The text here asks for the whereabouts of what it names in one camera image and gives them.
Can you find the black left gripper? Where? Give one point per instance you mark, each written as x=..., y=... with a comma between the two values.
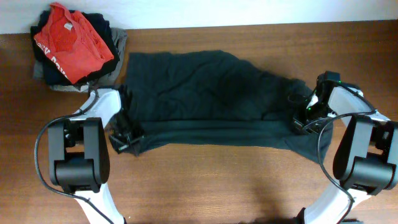
x=121, y=146

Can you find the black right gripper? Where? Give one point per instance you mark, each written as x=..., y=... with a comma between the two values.
x=297, y=118

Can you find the dark green t-shirt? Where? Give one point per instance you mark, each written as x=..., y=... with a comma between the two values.
x=213, y=97

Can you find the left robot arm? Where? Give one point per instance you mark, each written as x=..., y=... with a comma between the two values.
x=78, y=153

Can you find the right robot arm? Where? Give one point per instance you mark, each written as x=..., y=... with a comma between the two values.
x=365, y=162

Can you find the navy folded garment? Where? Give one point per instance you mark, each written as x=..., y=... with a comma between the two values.
x=53, y=76

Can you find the black folded garment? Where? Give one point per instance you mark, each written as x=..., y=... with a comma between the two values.
x=100, y=25

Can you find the grey folded garment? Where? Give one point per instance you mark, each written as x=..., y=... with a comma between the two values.
x=119, y=37

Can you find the orange folded t-shirt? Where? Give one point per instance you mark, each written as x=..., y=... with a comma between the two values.
x=71, y=43

